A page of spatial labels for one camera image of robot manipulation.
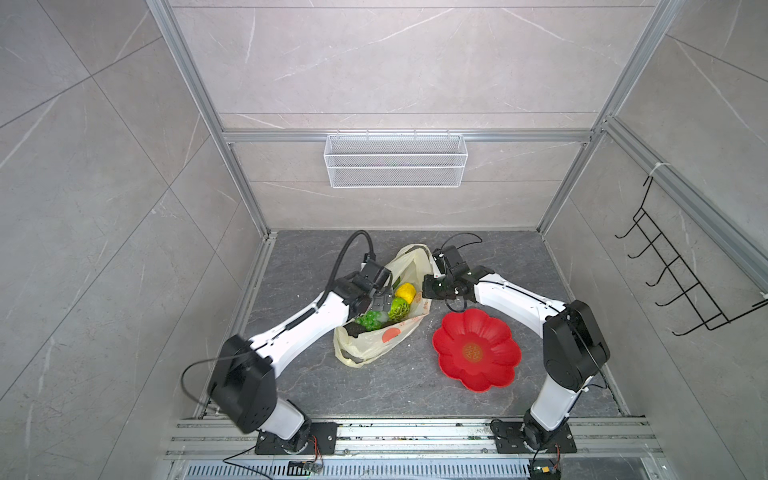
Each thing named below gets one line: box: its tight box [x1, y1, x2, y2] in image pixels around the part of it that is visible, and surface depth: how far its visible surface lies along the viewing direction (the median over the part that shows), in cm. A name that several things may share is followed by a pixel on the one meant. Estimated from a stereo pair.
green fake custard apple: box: [387, 297, 410, 322], surface depth 93 cm
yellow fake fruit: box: [395, 282, 417, 304], surface depth 97 cm
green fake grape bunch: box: [355, 310, 383, 331], surface depth 93 cm
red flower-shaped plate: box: [433, 311, 522, 393], surface depth 90 cm
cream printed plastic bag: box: [333, 244, 435, 368], surface depth 85 cm
